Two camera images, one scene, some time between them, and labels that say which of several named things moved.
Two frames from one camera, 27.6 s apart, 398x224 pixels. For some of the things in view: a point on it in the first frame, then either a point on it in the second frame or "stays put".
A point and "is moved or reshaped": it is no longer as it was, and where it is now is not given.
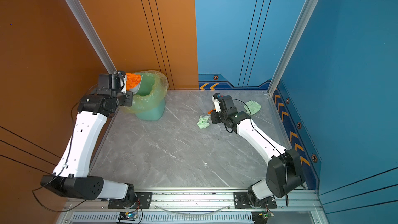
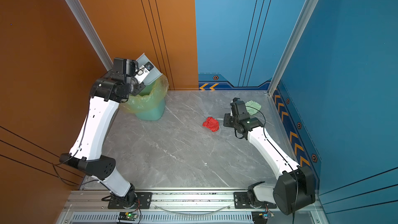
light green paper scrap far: (254, 106) stays put
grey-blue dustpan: (136, 88) is moved or reshaped
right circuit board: (261, 217) stays put
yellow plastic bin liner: (154, 87) stays put
